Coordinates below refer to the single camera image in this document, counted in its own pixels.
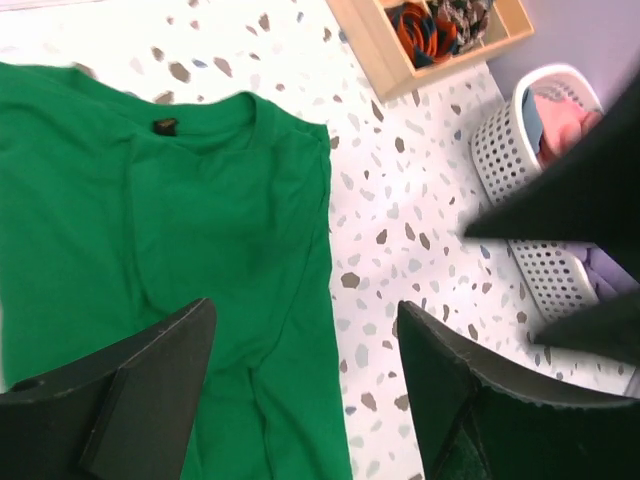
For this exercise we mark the white laundry basket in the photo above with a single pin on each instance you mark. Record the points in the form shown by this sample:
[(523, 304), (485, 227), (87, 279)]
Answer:
[(505, 162)]

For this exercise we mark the orange black rolled sock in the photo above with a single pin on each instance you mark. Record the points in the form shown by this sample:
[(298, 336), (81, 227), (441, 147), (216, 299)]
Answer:
[(427, 40)]

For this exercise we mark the purple t-shirt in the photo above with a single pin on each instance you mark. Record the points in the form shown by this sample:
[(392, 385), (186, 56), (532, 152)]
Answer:
[(605, 275)]

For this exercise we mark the brown patterned rolled sock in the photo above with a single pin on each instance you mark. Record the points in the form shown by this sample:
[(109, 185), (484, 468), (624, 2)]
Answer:
[(471, 19)]

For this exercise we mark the green t-shirt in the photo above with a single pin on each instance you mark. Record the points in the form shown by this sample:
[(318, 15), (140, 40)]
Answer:
[(116, 212)]

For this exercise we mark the wooden compartment tray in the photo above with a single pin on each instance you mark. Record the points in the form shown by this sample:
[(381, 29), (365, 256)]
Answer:
[(387, 66)]

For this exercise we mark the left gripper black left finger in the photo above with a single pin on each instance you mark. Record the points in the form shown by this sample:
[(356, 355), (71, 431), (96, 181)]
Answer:
[(123, 412)]

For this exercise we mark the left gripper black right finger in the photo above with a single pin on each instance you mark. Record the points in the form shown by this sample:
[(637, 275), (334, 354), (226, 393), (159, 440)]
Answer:
[(479, 415)]

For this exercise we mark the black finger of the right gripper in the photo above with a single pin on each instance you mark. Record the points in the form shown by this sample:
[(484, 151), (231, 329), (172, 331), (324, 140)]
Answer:
[(591, 194), (608, 329)]

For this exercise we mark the blue grey garment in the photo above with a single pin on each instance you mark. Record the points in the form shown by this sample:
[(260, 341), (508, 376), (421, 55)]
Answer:
[(531, 120)]

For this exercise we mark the pink t-shirt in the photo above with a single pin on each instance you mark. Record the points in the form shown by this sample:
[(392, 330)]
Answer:
[(564, 123)]

